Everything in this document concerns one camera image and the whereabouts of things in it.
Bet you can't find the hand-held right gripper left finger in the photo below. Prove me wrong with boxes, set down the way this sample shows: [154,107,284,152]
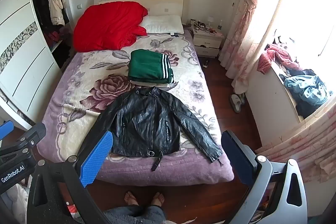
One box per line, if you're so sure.
[26,131,113,224]

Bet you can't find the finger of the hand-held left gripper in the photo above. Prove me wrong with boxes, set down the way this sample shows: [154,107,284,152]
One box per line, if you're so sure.
[0,123,47,164]
[0,121,14,140]

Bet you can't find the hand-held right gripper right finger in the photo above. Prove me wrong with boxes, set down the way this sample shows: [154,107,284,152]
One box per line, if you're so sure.
[221,130,308,224]

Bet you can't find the black leather jacket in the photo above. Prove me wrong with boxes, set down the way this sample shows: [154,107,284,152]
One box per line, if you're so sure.
[76,86,224,171]

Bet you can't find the red clothes in wardrobe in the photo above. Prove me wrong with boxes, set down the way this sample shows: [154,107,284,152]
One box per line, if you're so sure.
[47,30,63,44]

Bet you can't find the pink clothes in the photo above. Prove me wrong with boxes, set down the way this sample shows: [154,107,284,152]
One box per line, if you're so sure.
[257,44,303,75]

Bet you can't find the dark hanging clothes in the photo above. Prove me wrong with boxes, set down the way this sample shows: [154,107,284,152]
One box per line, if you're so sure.
[31,0,53,31]

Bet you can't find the person's left foot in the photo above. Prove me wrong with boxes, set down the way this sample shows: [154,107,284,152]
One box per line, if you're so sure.
[124,191,140,207]

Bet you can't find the person's foot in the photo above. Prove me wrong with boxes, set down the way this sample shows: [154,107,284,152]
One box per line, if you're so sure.
[151,192,165,207]
[124,191,140,207]

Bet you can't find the white window sill cabinet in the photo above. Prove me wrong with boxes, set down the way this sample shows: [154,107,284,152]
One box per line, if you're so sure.
[246,60,306,149]

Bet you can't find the floral fleece blanket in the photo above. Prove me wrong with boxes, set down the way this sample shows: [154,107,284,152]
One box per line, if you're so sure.
[37,30,235,186]

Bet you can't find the person's right foot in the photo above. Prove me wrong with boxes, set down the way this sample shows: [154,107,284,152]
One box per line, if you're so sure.
[151,192,165,207]

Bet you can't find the pink floral curtain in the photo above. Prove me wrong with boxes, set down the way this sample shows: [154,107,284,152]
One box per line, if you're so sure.
[255,98,336,184]
[219,0,298,95]

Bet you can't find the white wardrobe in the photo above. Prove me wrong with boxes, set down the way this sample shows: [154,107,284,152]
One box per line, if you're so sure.
[0,0,72,131]

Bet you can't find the blue jacket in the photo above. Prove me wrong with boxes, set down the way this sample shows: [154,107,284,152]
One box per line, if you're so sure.
[283,74,333,107]

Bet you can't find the white folded garment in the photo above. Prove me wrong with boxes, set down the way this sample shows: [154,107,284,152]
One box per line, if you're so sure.
[130,79,176,90]

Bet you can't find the green striped folded garment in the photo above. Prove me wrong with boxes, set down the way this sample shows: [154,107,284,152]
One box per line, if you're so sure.
[128,49,176,85]

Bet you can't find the white nightstand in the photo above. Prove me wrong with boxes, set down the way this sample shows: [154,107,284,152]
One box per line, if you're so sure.
[189,26,226,58]

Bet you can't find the red quilt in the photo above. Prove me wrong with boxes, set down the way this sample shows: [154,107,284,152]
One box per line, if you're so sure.
[73,1,149,52]

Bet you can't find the beige hanging coat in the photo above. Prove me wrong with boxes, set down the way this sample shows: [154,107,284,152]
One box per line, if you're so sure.
[45,0,65,26]

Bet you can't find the white pillow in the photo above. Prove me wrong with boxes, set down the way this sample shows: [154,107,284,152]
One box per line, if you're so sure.
[142,15,185,35]

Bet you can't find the cream bed headboard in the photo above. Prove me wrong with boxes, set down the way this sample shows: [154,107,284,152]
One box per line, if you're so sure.
[94,0,191,25]

